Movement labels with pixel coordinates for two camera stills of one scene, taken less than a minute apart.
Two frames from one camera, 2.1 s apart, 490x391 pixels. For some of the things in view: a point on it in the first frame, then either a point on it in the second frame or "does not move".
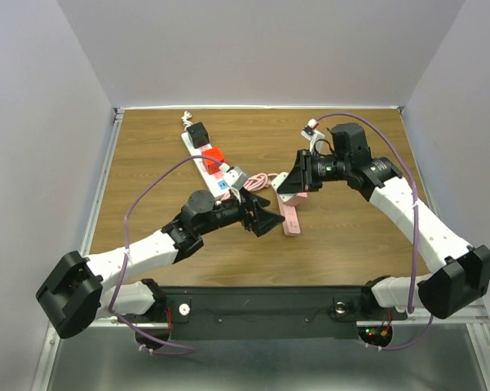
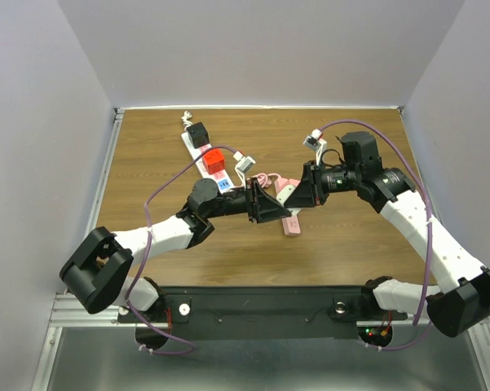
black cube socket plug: (198, 134) does not move
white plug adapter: (278, 180) -> (282, 196)
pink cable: (258, 182) does not move
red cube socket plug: (211, 159) does not move
